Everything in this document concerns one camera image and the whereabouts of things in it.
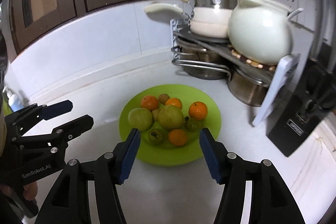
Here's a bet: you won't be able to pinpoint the cream saucepan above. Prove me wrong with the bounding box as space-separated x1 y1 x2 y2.
143 3 232 39
145 0 233 23

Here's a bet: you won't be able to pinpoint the person's left hand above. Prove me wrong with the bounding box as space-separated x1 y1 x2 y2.
1 182 38 201

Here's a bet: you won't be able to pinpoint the brown kiwi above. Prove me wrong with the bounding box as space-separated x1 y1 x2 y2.
158 94 170 105
151 109 161 121

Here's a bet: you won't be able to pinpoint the white blue pump bottle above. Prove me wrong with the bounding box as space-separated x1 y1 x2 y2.
3 86 24 112

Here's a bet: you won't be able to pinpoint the black knife block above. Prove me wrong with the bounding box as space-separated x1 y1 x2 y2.
267 44 335 157

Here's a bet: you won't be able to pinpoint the steel pot under rack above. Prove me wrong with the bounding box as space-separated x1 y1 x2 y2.
228 68 269 107

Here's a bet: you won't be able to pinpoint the white ceramic pot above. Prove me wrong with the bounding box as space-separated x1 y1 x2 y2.
228 0 303 66

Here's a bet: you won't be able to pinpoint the green plastic plate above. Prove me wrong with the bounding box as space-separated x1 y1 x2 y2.
119 84 222 166

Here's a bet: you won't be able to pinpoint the steel pan under rack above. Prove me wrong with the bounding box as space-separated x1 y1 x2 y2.
171 41 231 80

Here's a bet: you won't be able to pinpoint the grey pot rack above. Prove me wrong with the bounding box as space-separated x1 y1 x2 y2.
170 19 300 127

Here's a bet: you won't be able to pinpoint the wall power sockets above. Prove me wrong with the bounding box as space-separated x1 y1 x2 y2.
274 0 316 31

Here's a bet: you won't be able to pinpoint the small orange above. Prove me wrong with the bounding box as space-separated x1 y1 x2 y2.
165 98 183 110

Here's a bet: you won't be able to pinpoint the green tomato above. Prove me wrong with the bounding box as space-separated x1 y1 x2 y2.
148 128 165 145
185 117 203 132

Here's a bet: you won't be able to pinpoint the green apple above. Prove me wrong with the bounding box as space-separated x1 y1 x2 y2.
128 107 153 131

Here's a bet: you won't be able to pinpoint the yellow pear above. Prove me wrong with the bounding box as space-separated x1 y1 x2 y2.
158 105 185 131

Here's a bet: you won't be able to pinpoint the large orange mandarin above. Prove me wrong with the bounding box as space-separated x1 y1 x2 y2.
141 96 159 111

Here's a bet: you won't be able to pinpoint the cream saucepan upper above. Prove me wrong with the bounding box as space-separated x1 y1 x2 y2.
145 0 233 23

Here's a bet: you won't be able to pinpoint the small orange mandarin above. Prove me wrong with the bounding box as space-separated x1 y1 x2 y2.
168 129 188 147

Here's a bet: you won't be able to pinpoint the cream saucepan lower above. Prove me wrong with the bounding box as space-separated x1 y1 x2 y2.
143 3 232 39

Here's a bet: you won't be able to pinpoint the orange with stem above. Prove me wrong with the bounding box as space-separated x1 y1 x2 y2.
189 101 208 121

